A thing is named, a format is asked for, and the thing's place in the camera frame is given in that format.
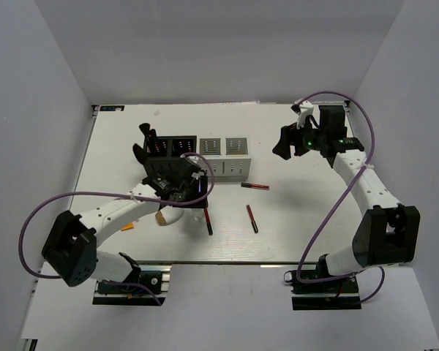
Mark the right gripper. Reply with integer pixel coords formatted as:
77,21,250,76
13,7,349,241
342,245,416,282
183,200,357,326
272,116,326,160

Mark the fan makeup brush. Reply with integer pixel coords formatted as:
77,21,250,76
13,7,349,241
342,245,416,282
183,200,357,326
149,129,160,154

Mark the red lip gloss black cap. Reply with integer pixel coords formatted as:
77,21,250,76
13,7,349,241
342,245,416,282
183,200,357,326
203,208,214,236

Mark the black brush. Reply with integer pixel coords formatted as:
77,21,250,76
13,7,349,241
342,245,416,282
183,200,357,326
138,123,151,147

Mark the small clear bottle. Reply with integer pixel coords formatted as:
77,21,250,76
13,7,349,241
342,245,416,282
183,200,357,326
191,208,205,221

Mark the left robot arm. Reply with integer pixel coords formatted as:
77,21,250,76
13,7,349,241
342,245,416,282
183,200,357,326
42,144,215,292

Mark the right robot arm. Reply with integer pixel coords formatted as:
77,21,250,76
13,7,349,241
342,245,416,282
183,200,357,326
272,101,421,292

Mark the white makeup sponge case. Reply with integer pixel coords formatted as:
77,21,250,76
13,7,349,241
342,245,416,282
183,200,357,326
155,207,184,226

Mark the black organizer box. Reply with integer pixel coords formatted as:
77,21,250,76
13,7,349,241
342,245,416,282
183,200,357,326
143,135,198,176

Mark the red lip gloss tube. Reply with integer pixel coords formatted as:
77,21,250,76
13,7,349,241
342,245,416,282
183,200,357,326
241,182,270,190

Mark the white organizer box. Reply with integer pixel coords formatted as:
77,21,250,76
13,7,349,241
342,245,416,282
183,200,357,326
197,137,252,180

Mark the blue label sticker left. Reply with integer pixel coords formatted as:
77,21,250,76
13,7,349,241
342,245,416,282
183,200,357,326
100,105,125,112

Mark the orange cream tube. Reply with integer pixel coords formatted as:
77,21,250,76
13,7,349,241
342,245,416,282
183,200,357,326
121,223,135,232

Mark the dark red lip gloss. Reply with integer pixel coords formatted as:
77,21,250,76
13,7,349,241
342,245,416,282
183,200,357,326
246,204,259,234

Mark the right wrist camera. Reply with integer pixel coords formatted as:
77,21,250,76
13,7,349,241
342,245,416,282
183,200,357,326
291,100,315,129

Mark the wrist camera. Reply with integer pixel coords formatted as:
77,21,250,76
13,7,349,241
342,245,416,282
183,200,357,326
182,156,205,180
291,100,315,129

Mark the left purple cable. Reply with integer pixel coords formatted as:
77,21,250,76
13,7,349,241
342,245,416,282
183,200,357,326
18,153,217,305

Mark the purple cable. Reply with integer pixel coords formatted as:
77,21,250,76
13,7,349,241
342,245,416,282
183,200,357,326
18,153,217,305
294,90,386,304

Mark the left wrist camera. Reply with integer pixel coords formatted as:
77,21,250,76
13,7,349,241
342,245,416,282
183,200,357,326
182,156,205,180

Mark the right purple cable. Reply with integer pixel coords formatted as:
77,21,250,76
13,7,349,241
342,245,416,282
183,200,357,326
294,90,386,304

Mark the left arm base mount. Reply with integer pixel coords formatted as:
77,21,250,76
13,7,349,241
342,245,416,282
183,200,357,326
92,265,172,306

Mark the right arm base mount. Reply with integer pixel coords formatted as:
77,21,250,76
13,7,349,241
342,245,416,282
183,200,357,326
283,270,361,311

